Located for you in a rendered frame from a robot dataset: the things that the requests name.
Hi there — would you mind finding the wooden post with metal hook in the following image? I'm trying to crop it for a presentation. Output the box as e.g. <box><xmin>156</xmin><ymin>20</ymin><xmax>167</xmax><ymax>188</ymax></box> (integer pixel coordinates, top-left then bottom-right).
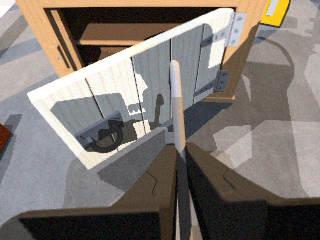
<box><xmin>168</xmin><ymin>60</ymin><xmax>193</xmax><ymax>240</ymax></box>

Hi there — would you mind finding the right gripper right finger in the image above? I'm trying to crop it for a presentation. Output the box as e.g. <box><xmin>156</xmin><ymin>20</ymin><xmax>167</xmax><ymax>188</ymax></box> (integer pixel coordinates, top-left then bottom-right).
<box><xmin>185</xmin><ymin>142</ymin><xmax>320</xmax><ymax>240</ymax></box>

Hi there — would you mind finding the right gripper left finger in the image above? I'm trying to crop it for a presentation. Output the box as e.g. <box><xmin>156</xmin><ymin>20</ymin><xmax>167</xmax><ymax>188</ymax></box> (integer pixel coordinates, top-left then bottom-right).
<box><xmin>0</xmin><ymin>143</ymin><xmax>177</xmax><ymax>240</ymax></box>

